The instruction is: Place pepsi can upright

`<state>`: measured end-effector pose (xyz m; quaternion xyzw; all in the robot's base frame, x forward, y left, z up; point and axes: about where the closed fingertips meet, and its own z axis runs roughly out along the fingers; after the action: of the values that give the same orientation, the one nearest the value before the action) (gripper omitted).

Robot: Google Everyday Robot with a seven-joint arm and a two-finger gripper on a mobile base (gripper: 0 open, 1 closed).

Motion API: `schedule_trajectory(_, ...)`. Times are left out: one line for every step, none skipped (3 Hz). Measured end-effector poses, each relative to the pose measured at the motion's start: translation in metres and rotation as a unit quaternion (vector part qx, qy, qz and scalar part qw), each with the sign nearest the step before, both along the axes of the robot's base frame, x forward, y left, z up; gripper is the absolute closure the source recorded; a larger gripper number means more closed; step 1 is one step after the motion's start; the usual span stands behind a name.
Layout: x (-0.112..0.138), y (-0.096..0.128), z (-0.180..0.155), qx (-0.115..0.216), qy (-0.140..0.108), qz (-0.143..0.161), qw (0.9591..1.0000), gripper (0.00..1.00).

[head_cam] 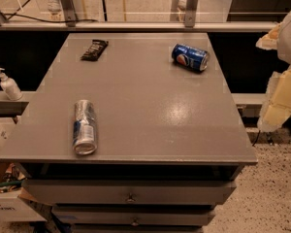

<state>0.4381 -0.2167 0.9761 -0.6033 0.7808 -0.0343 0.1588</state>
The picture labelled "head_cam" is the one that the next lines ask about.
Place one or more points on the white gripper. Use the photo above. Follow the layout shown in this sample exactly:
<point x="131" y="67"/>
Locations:
<point x="277" y="104"/>

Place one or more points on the blue pepsi can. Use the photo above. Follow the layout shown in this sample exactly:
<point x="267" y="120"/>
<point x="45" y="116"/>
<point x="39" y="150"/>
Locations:
<point x="193" y="58"/>

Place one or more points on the silver energy drink can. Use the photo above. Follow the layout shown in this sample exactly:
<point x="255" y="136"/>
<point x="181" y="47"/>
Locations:
<point x="85" y="130"/>

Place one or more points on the grey drawer cabinet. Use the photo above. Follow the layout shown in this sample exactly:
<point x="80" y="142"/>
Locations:
<point x="170" y="136"/>

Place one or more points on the black snack bar wrapper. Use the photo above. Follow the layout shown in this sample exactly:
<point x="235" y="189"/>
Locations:
<point x="95" y="50"/>

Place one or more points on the top drawer metal knob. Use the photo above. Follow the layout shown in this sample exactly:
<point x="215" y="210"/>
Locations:
<point x="130" y="199"/>

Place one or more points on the white pump dispenser bottle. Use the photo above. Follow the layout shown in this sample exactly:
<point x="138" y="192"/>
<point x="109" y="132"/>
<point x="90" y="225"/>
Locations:
<point x="9" y="86"/>

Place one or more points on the white cardboard box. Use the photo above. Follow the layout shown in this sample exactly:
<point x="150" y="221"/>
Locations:
<point x="12" y="207"/>

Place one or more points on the metal railing frame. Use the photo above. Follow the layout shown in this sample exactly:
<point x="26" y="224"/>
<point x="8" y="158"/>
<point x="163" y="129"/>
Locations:
<point x="139" y="15"/>

